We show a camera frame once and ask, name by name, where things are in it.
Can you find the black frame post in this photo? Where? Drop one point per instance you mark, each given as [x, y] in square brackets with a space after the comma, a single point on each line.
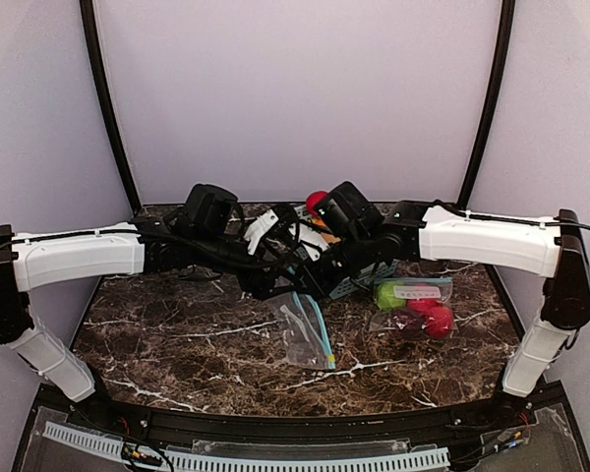
[106, 106]
[491, 99]

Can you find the green toy apple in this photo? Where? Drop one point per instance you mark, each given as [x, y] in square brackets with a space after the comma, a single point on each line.
[386, 299]

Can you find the black front frame rail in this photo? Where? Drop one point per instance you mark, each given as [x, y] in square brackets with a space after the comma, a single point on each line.
[543, 436]

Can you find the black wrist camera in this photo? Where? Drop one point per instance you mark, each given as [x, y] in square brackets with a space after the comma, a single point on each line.
[347, 213]
[208, 209]

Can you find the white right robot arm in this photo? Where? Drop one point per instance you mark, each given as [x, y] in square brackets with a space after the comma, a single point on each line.
[550, 247]

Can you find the red toy apple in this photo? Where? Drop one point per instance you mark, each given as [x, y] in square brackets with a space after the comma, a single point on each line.
[439, 322]

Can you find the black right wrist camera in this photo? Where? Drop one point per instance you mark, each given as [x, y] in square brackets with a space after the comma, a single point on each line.
[347, 213]

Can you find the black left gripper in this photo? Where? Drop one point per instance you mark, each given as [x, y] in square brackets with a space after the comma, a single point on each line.
[258, 283]

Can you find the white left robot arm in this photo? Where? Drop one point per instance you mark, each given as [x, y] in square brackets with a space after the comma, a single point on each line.
[29, 261]

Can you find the black left frame post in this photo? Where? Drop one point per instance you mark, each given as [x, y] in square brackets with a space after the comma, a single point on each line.
[106, 106]

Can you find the white slotted cable duct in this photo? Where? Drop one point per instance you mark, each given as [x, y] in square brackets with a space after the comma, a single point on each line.
[233, 456]

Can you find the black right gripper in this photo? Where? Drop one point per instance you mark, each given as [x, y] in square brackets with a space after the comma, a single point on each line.
[320, 274]

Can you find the clear zip bag blue zipper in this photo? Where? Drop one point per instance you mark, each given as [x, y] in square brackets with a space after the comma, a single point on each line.
[404, 323]

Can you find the red toy tomato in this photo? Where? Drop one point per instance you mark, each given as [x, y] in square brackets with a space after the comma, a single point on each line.
[313, 200]

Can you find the black right frame post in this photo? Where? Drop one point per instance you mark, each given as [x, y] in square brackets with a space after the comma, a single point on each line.
[491, 99]

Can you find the blue perforated plastic basket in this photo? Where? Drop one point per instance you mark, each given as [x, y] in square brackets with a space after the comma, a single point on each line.
[367, 276]

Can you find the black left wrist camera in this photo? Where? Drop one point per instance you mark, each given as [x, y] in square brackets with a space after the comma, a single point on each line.
[208, 209]

